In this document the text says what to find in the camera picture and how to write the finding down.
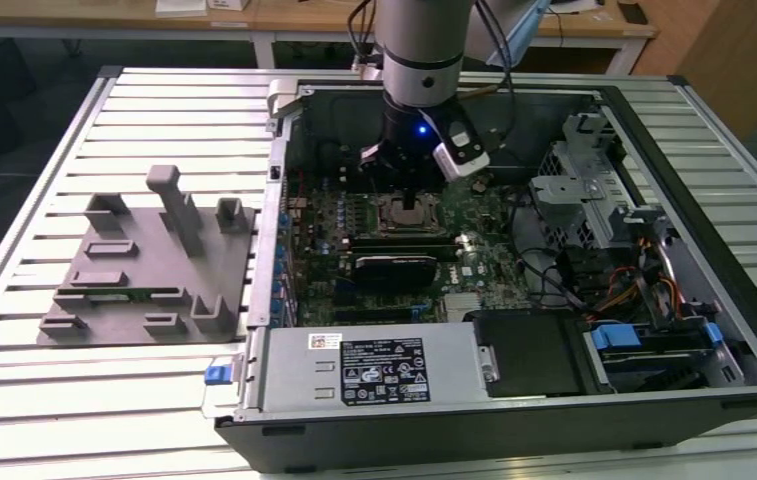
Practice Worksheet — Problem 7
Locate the white cardboard box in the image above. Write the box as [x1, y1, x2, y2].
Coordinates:
[154, 0, 207, 15]

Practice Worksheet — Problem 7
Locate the green motherboard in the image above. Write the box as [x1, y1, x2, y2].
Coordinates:
[281, 169, 553, 326]

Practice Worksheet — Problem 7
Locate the green RAM stick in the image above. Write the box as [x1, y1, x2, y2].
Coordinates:
[83, 291, 156, 305]

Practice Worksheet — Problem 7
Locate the silver metal drive cage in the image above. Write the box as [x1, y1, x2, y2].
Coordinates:
[527, 112, 670, 251]

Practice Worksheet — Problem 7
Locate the grey parts rack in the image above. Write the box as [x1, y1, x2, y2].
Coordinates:
[36, 163, 261, 347]

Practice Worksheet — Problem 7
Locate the black RAM stick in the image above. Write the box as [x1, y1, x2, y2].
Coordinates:
[350, 244, 459, 262]

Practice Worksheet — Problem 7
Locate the orange yellow wire bundle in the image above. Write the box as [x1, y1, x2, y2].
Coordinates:
[607, 239, 681, 321]

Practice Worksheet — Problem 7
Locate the grey case latch handle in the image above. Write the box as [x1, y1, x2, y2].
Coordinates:
[267, 78, 303, 119]

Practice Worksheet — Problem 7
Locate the blue disk carrier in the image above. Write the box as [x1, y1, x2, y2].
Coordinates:
[587, 323, 643, 361]

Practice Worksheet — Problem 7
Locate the CPU socket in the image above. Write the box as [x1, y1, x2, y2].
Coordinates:
[375, 195, 450, 237]

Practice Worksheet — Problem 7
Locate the black cable bundle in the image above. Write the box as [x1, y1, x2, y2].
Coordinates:
[509, 192, 586, 314]

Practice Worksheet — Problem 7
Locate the small black graphics card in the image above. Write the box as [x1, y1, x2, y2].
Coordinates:
[350, 253, 439, 295]

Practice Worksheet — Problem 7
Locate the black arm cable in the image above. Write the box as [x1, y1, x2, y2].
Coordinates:
[474, 0, 519, 156]

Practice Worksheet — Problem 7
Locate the silver chipset heatsink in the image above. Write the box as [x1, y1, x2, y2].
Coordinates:
[442, 293, 481, 321]

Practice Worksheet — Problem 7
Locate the silver power supply unit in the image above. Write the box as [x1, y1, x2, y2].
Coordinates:
[237, 322, 499, 416]

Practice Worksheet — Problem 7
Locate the black PC case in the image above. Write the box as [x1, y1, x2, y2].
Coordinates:
[200, 77, 757, 474]

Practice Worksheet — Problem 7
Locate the wooden cabinet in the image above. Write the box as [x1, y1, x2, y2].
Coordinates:
[634, 0, 757, 141]

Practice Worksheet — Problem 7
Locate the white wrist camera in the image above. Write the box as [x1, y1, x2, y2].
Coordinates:
[431, 119, 491, 181]

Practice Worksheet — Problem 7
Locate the wooden desk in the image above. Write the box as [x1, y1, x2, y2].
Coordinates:
[0, 0, 660, 76]

